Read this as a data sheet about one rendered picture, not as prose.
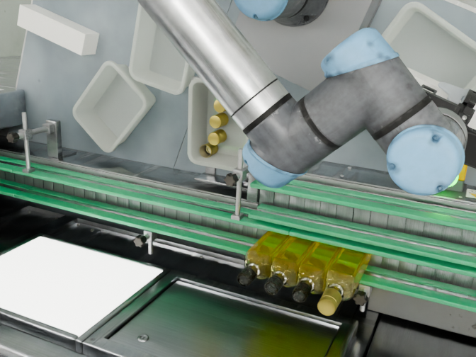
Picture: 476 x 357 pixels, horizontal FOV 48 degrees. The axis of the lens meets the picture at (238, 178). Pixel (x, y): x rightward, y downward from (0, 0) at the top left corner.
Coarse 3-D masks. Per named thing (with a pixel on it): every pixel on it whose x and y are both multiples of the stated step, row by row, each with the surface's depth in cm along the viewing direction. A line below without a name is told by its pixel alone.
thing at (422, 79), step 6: (414, 72) 88; (420, 78) 85; (426, 78) 88; (420, 84) 85; (426, 84) 84; (432, 84) 84; (426, 90) 85; (438, 90) 84; (444, 96) 84; (474, 108) 82; (474, 114) 83; (474, 120) 83; (474, 126) 83
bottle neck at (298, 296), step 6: (300, 282) 104; (306, 282) 103; (312, 282) 104; (300, 288) 101; (306, 288) 102; (312, 288) 104; (294, 294) 101; (300, 294) 103; (306, 294) 100; (300, 300) 101
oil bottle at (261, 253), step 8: (272, 232) 121; (264, 240) 117; (272, 240) 117; (280, 240) 117; (288, 240) 120; (256, 248) 113; (264, 248) 113; (272, 248) 113; (280, 248) 115; (248, 256) 110; (256, 256) 110; (264, 256) 110; (272, 256) 111; (256, 264) 109; (264, 264) 109; (264, 272) 109
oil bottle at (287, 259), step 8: (296, 240) 118; (304, 240) 118; (288, 248) 114; (296, 248) 114; (304, 248) 114; (280, 256) 110; (288, 256) 110; (296, 256) 110; (304, 256) 112; (272, 264) 108; (280, 264) 108; (288, 264) 107; (296, 264) 108; (272, 272) 108; (288, 272) 107; (296, 272) 108; (288, 280) 107
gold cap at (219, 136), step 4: (212, 132) 137; (216, 132) 137; (220, 132) 138; (224, 132) 140; (208, 136) 138; (212, 136) 137; (216, 136) 137; (220, 136) 137; (224, 136) 139; (208, 140) 138; (212, 140) 137; (216, 140) 137; (220, 140) 137; (224, 140) 140; (212, 144) 138; (216, 144) 137
